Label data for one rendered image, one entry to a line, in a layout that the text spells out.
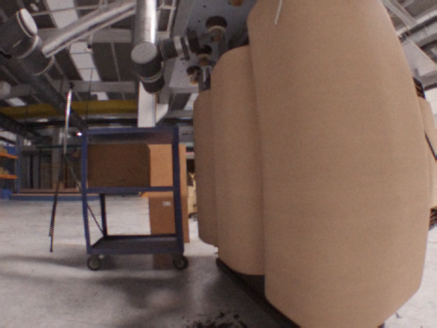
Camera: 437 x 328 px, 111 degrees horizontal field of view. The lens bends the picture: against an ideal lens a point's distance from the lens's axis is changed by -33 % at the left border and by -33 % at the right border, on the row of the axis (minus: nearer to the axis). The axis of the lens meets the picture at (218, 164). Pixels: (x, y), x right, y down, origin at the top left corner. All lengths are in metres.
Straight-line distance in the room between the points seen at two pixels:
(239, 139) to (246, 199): 0.21
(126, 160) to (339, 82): 1.27
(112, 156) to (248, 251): 1.02
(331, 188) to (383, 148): 0.13
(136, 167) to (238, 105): 0.83
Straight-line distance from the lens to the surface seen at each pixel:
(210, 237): 1.25
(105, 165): 1.49
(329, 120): 0.44
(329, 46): 0.50
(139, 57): 0.90
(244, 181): 0.79
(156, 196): 2.05
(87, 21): 1.56
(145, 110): 11.75
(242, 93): 0.85
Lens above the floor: 0.55
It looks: 5 degrees up
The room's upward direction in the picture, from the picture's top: 3 degrees counter-clockwise
